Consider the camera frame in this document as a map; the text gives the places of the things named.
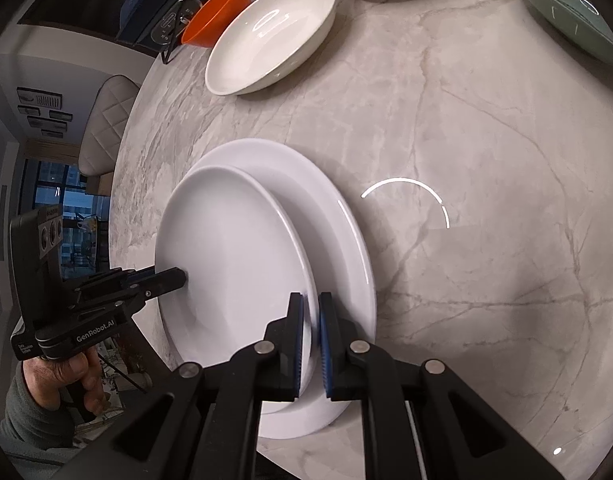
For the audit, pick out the dark window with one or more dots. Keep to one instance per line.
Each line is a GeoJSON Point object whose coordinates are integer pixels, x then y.
{"type": "Point", "coordinates": [46, 185]}

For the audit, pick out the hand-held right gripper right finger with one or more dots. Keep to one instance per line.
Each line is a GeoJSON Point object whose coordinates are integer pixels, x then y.
{"type": "Point", "coordinates": [326, 345]}

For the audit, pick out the person's left hand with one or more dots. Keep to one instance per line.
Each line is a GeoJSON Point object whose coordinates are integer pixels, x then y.
{"type": "Point", "coordinates": [41, 377]}

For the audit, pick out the orange bowl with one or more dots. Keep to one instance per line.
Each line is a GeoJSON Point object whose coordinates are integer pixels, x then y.
{"type": "Point", "coordinates": [216, 15]}

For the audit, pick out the large white plate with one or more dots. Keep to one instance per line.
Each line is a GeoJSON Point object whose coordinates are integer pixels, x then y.
{"type": "Point", "coordinates": [331, 240]}

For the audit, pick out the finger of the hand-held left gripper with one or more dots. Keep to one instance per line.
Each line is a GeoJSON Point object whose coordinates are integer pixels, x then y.
{"type": "Point", "coordinates": [169, 280]}
{"type": "Point", "coordinates": [111, 280]}

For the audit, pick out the beige quilted chair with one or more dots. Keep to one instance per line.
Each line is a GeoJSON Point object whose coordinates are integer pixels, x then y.
{"type": "Point", "coordinates": [106, 125]}

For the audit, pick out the small white plate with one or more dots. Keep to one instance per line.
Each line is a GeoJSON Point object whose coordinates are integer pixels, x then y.
{"type": "Point", "coordinates": [226, 260]}

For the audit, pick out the green plate with blue pattern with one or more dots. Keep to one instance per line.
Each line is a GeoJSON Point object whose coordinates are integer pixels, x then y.
{"type": "Point", "coordinates": [561, 5]}

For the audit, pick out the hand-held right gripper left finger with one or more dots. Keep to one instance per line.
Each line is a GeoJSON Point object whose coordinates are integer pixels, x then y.
{"type": "Point", "coordinates": [297, 345]}

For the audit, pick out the framed wall picture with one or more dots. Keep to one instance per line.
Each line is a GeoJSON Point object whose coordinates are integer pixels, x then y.
{"type": "Point", "coordinates": [39, 98]}
{"type": "Point", "coordinates": [49, 122]}
{"type": "Point", "coordinates": [52, 133]}

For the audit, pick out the person's left forearm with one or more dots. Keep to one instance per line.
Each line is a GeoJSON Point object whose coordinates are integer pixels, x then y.
{"type": "Point", "coordinates": [26, 425]}

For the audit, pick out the white shallow bowl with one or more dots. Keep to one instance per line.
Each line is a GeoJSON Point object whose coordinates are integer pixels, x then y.
{"type": "Point", "coordinates": [271, 35]}

